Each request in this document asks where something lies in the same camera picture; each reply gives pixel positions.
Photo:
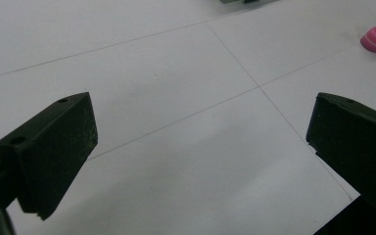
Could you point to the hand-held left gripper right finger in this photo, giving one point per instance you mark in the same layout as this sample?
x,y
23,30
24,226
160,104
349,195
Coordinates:
x,y
355,147

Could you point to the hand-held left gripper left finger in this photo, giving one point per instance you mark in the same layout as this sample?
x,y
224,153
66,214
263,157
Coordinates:
x,y
52,153

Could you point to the white table cover board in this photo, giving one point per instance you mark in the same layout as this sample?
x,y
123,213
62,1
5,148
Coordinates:
x,y
176,65

